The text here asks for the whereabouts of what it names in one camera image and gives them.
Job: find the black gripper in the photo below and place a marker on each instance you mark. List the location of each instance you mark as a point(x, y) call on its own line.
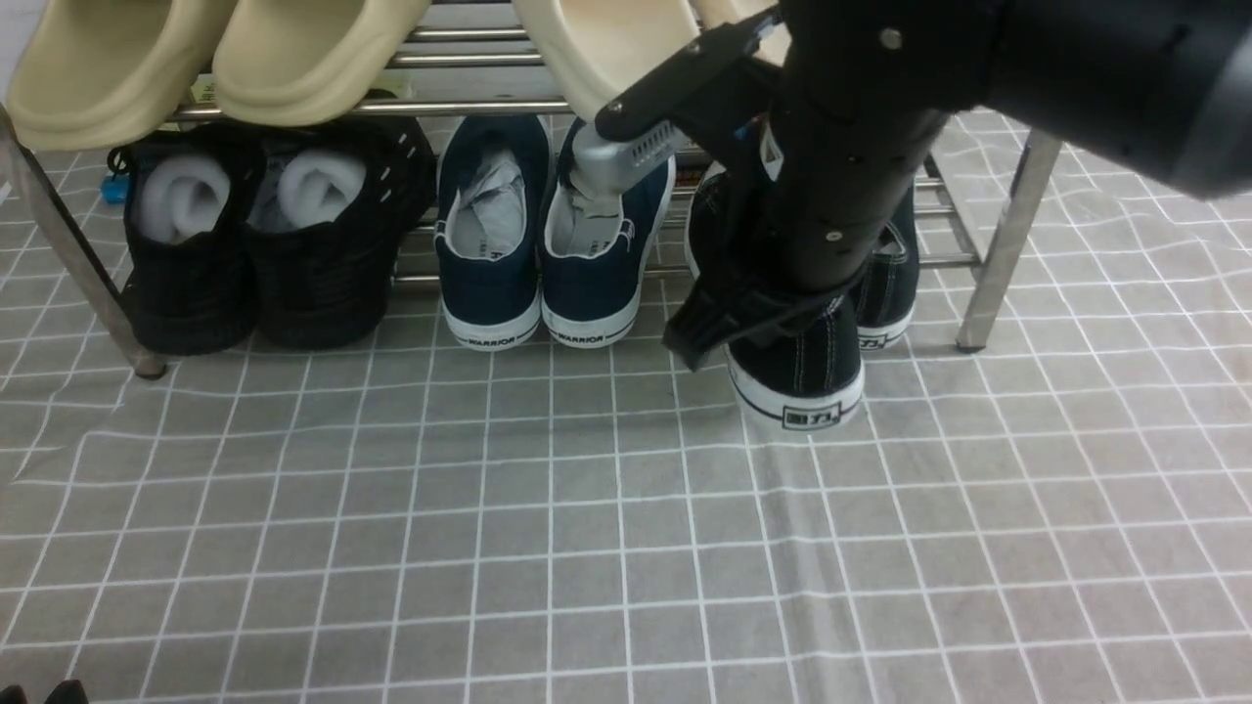
point(771, 98)

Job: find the beige slipper far left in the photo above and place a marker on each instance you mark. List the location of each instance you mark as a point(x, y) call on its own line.
point(101, 74)

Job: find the black mesh shoe left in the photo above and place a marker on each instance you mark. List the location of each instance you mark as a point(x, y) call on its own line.
point(192, 289)

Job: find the blue object behind rack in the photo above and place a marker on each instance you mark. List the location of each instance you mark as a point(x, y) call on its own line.
point(114, 188)

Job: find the navy canvas sneaker right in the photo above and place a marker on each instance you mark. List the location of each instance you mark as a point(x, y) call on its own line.
point(593, 252)

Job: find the navy canvas sneaker left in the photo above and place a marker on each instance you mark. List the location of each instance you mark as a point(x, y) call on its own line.
point(492, 179)

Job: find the black object bottom left corner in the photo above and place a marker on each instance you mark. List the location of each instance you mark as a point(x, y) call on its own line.
point(66, 692)

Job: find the navy canvas sneaker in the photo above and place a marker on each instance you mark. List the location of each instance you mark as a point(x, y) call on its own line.
point(593, 252)
point(492, 179)

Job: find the dark book on rack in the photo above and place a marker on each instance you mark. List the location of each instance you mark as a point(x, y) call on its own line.
point(691, 164)

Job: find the black mesh shoe right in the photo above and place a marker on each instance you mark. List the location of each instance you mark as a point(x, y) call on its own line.
point(328, 220)

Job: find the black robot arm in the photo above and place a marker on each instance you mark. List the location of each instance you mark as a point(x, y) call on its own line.
point(1158, 87)

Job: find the beige slipper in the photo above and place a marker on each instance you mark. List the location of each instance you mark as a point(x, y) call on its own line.
point(301, 63)
point(101, 74)

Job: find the metal shoe rack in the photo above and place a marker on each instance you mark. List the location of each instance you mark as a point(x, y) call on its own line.
point(471, 52)

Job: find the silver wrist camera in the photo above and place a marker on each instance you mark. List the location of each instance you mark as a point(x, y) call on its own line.
point(603, 168)

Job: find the grey checked floor cloth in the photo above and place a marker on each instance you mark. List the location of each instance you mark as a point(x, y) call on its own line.
point(1063, 518)

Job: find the black mesh shoe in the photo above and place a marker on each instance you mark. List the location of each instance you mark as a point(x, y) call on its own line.
point(192, 289)
point(328, 220)

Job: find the black canvas sneaker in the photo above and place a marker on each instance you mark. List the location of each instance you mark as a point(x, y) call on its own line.
point(806, 383)
point(886, 295)

